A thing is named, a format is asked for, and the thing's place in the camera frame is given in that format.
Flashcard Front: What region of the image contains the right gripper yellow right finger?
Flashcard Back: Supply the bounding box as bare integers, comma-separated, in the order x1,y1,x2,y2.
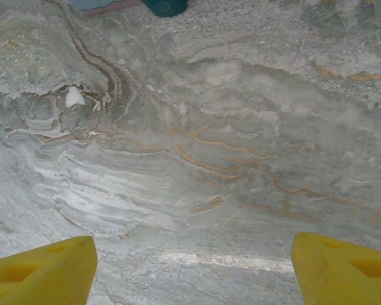
291,231,381,305

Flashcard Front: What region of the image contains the clear plastic bag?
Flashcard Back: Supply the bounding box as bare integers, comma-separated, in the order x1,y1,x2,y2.
68,0,149,16

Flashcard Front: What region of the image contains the dark teal round object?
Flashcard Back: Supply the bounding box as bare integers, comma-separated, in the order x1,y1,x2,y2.
145,0,189,17

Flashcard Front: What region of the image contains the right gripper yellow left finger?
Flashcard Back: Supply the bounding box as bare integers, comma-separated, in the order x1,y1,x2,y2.
0,235,98,305

